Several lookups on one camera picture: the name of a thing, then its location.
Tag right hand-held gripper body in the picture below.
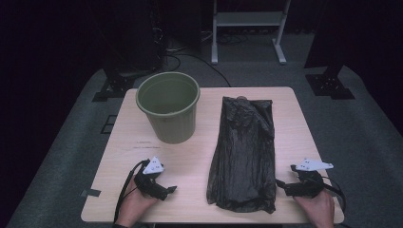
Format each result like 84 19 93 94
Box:
284 158 335 200

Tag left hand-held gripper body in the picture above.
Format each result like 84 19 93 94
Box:
134 156 169 201

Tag green plastic bin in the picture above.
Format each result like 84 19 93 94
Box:
135 71 201 145

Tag black plastic garbage bag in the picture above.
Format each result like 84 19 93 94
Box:
206 95 278 214

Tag person's right hand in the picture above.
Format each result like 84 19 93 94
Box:
293 191 336 228

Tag person's left hand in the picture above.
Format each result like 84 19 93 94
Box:
115 184 158 228

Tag grey tape strip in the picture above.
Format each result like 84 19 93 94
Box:
80 188 102 198

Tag black floor tape square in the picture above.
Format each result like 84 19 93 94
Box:
100 114 118 135

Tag black stand base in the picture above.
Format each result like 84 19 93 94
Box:
91 67 137 103
304 65 355 101

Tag dark equipment rack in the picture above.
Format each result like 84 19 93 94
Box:
104 0 166 72

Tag white metal stand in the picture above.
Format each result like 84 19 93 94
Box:
211 0 292 66

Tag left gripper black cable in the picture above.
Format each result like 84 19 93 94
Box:
113 159 150 224

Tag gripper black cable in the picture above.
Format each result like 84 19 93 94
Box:
322 175 347 213
113 159 150 224

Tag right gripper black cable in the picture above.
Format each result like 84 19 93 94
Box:
322 175 347 213

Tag looped black floor cable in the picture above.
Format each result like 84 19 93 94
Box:
164 55 182 72

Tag long black floor cable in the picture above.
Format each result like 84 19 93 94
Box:
170 52 232 88

